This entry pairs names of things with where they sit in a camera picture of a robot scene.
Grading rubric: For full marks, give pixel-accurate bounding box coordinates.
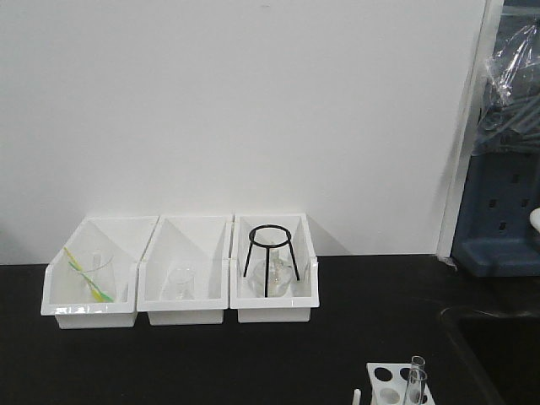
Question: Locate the black wire tripod stand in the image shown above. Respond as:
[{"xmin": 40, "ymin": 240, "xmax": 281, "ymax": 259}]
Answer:
[{"xmin": 242, "ymin": 224, "xmax": 300, "ymax": 298}]

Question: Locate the white storage bin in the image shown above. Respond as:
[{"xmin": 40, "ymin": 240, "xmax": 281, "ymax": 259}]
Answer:
[
  {"xmin": 137, "ymin": 215, "xmax": 233, "ymax": 326},
  {"xmin": 229, "ymin": 213, "xmax": 320, "ymax": 323},
  {"xmin": 40, "ymin": 216, "xmax": 159, "ymax": 329}
]

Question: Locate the grey pegboard drying rack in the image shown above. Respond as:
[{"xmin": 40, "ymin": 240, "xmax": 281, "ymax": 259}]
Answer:
[{"xmin": 451, "ymin": 1, "xmax": 539, "ymax": 277}]

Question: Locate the right white storage bin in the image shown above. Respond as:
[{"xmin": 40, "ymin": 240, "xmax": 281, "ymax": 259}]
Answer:
[{"xmin": 229, "ymin": 213, "xmax": 320, "ymax": 323}]

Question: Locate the clear bag of pegs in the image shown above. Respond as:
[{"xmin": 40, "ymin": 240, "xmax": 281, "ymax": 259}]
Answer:
[{"xmin": 472, "ymin": 5, "xmax": 539, "ymax": 155}]

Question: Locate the clear glass flask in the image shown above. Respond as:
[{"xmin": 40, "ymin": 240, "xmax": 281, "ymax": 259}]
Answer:
[{"xmin": 247, "ymin": 248, "xmax": 295, "ymax": 298}]

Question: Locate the white test tube rack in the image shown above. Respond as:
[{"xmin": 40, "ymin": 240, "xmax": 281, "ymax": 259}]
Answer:
[{"xmin": 366, "ymin": 362, "xmax": 435, "ymax": 405}]

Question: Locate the clear glass test tube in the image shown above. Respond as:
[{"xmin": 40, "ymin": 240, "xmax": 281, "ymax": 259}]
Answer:
[{"xmin": 402, "ymin": 368, "xmax": 428, "ymax": 405}]

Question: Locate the left white storage bin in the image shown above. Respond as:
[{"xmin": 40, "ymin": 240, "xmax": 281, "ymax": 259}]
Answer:
[{"xmin": 40, "ymin": 216, "xmax": 159, "ymax": 329}]

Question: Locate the black lab sink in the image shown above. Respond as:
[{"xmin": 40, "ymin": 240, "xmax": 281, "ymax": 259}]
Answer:
[{"xmin": 440, "ymin": 307, "xmax": 539, "ymax": 404}]

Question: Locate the white gooseneck lab faucet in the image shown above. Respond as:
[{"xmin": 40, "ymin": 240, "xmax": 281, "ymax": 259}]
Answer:
[{"xmin": 529, "ymin": 208, "xmax": 540, "ymax": 232}]

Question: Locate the middle white storage bin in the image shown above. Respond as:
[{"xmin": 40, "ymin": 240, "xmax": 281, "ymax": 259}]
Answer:
[{"xmin": 137, "ymin": 215, "xmax": 233, "ymax": 326}]

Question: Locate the small clear glass beaker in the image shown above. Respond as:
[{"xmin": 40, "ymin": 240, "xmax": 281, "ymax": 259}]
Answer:
[{"xmin": 162, "ymin": 267, "xmax": 195, "ymax": 300}]

